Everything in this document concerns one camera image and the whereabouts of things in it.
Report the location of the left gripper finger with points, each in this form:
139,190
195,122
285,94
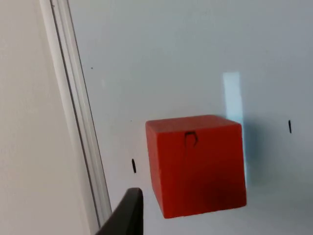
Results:
128,215

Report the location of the red cube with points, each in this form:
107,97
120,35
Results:
195,169

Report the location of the grey-framed whiteboard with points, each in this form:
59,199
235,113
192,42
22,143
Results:
195,61

